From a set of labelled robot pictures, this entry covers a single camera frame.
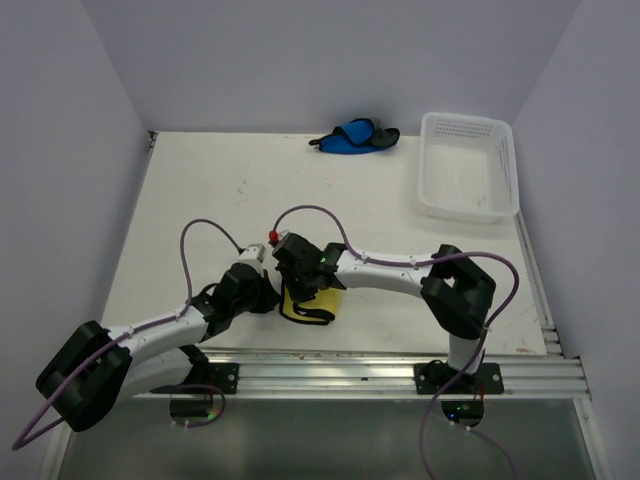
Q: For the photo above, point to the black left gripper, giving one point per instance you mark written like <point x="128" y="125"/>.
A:
<point x="269" y="295"/>

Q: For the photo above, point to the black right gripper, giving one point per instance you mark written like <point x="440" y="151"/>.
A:
<point x="296" y="294"/>

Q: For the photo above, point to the yellow towel black trim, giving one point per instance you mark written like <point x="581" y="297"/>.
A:
<point x="320" y="311"/>

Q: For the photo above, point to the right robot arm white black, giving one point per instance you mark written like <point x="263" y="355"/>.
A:
<point x="456" y="290"/>

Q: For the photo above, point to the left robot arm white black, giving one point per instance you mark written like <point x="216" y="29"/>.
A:
<point x="96" y="367"/>

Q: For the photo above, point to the blue towel dark trim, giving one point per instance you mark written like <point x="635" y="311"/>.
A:
<point x="359" y="136"/>

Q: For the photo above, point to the white plastic basket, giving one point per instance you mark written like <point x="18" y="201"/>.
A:
<point x="467" y="168"/>

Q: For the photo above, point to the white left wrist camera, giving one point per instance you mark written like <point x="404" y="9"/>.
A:
<point x="253" y="256"/>

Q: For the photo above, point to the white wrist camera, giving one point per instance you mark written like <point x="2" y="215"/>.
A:
<point x="253" y="256"/>
<point x="274" y="237"/>

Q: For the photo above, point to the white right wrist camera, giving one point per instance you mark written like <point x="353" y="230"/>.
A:
<point x="274" y="237"/>

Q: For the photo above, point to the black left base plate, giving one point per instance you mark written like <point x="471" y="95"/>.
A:
<point x="223" y="376"/>

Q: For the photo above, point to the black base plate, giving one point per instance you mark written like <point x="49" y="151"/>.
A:
<point x="430" y="377"/>
<point x="223" y="376"/>

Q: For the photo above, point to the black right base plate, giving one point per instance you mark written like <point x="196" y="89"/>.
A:
<point x="430" y="377"/>

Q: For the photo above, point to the aluminium mounting rail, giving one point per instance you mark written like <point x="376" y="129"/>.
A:
<point x="340" y="375"/>

